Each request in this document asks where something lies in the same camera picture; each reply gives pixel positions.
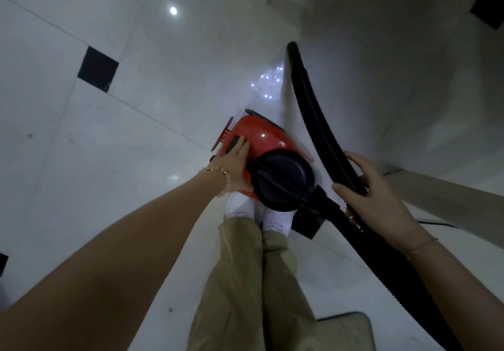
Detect gold and pink bead bracelet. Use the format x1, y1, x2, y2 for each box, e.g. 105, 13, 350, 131
198, 165, 232, 199

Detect person's right forearm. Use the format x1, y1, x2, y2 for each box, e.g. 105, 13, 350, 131
407, 236, 504, 351

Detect person's left forearm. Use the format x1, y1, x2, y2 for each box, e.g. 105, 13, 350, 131
0, 173, 232, 351

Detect beige floor mat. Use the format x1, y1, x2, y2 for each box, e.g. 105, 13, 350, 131
314, 311, 377, 351

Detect white shoe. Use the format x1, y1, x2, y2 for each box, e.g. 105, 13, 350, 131
261, 205, 295, 235
225, 191, 257, 221

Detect cream dining table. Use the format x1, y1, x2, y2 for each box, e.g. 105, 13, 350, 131
384, 169, 504, 251

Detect person's right hand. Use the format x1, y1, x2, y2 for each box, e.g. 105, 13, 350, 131
332, 151, 434, 255

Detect white right shoe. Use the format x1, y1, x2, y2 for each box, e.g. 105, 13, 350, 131
261, 205, 295, 235

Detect red and black vacuum cleaner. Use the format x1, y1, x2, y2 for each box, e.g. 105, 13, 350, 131
211, 41, 464, 351

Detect khaki trousers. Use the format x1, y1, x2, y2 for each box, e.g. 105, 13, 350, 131
187, 217, 318, 351

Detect person's left hand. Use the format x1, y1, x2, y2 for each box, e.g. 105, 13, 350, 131
207, 140, 253, 194

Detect black power cord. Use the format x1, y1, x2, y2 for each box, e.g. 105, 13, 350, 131
416, 220, 460, 230

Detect white left shoe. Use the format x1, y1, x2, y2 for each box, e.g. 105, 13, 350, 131
225, 191, 257, 221

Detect thin gold bracelet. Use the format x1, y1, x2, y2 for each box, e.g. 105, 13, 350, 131
405, 236, 440, 259

